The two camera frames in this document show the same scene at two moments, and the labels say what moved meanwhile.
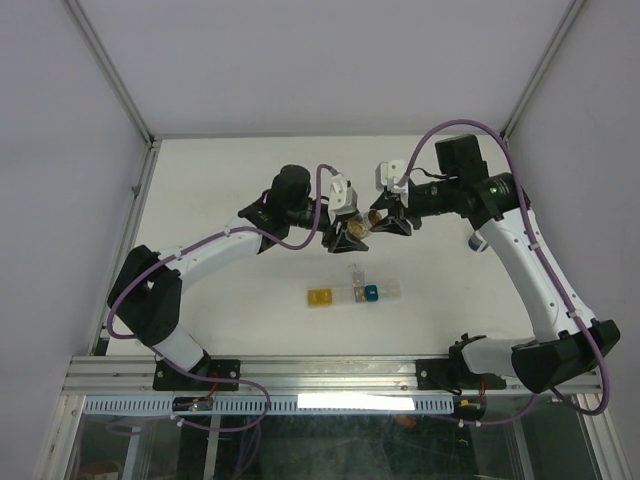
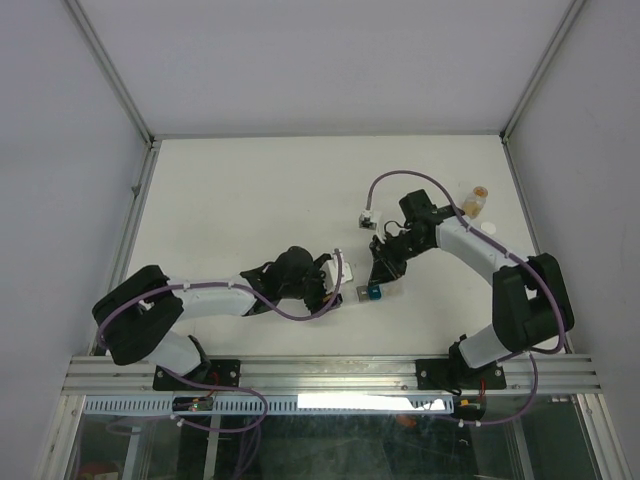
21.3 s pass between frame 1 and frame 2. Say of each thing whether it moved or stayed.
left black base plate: stayed
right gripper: moved
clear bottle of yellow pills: moved
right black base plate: stayed
